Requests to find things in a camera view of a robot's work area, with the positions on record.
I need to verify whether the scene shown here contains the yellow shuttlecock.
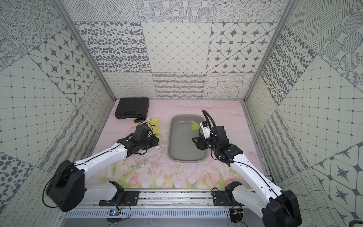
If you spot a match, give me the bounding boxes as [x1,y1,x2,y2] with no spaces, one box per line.
[152,126,160,135]
[151,118,161,127]
[192,122,200,130]

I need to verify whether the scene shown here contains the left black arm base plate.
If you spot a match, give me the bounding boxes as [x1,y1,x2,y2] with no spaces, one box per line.
[98,181,140,207]

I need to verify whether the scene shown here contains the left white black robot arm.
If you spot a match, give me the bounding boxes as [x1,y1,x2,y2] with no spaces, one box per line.
[42,122,159,212]

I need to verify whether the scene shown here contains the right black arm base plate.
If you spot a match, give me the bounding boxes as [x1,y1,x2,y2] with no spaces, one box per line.
[211,181,242,206]

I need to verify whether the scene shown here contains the small green circuit board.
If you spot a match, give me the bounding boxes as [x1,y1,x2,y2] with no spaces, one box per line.
[108,209,121,217]

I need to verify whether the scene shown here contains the white perforated cable duct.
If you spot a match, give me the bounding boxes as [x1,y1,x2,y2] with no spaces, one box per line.
[66,208,229,218]

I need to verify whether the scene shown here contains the aluminium mounting rail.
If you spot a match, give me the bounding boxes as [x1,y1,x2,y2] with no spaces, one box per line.
[58,188,273,209]

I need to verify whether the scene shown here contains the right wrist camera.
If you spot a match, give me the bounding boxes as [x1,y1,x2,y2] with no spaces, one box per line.
[199,121,211,140]

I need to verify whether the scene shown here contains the black plastic tool case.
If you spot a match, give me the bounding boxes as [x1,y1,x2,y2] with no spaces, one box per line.
[114,97,149,119]

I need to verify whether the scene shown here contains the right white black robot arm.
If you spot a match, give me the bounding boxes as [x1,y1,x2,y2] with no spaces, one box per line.
[192,122,302,227]

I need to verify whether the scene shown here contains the grey plastic storage box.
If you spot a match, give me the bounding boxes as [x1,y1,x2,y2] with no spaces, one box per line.
[167,114,207,163]

